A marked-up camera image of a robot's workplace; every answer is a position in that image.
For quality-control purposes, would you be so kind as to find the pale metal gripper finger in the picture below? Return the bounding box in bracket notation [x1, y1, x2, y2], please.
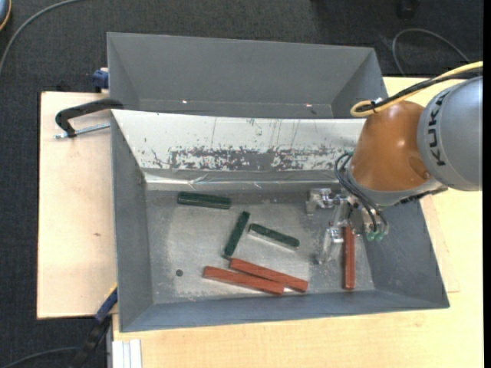
[317, 227, 344, 265]
[305, 187, 334, 215]

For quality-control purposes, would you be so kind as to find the dark green flat block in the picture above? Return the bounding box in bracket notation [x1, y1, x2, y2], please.
[222, 210, 251, 259]
[248, 223, 301, 249]
[176, 191, 232, 210]

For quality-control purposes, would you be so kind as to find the grey metal bin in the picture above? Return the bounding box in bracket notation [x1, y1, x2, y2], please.
[106, 31, 450, 333]

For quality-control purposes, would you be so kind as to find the red-brown flat block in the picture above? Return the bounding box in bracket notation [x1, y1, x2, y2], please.
[202, 265, 285, 297]
[229, 258, 310, 294]
[341, 226, 357, 291]

